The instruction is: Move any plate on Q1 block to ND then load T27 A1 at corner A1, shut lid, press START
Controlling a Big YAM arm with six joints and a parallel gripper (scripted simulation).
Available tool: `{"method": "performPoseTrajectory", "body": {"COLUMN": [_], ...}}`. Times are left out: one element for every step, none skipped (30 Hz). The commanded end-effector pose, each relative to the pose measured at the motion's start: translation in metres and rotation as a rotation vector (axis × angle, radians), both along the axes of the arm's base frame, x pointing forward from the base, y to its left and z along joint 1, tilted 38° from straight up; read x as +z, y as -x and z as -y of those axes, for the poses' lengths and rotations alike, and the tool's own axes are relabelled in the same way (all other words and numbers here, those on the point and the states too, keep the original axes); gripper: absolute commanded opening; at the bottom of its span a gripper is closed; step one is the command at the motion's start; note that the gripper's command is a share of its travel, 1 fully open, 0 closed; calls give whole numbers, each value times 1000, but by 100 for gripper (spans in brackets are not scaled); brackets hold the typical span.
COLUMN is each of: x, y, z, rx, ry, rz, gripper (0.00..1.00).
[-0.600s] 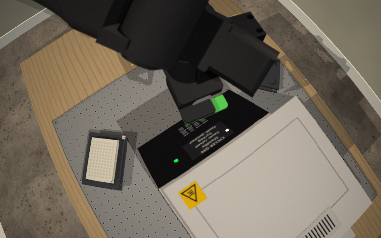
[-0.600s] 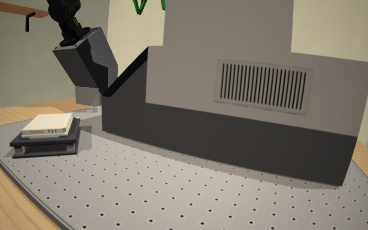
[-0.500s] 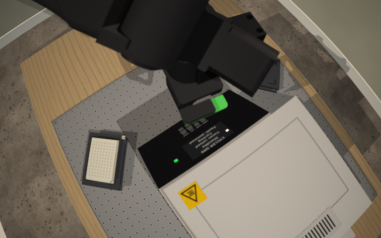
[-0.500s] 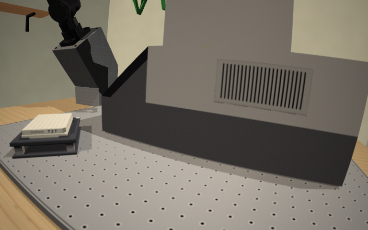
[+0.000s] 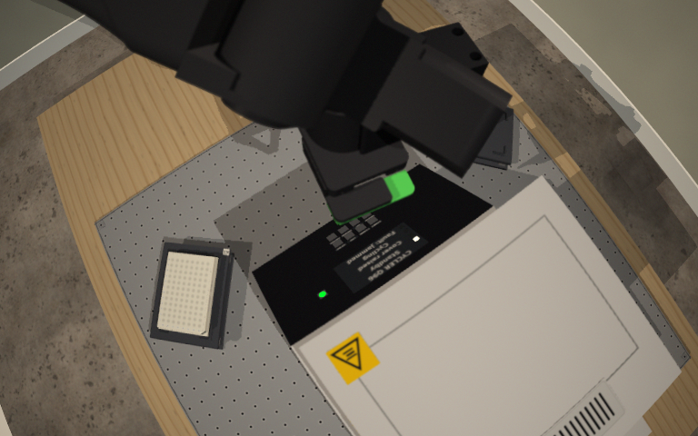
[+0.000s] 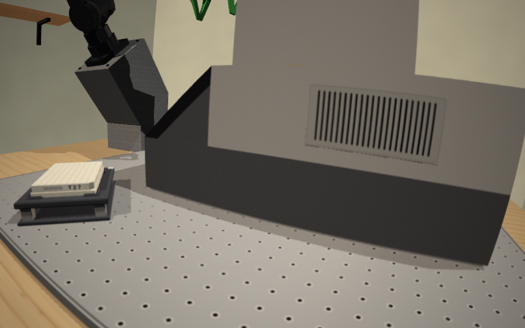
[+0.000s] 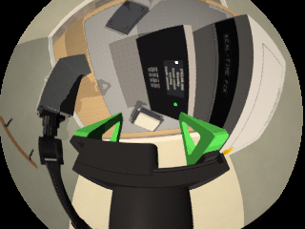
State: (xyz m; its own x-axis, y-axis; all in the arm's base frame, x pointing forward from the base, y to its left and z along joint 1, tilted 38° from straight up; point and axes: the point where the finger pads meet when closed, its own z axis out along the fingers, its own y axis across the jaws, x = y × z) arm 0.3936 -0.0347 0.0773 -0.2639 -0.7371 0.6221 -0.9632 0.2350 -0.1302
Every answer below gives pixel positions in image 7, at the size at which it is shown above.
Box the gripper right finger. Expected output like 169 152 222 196
179 113 229 165

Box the white well pcr plate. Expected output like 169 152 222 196
134 113 160 131

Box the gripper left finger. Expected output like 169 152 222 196
74 113 123 141

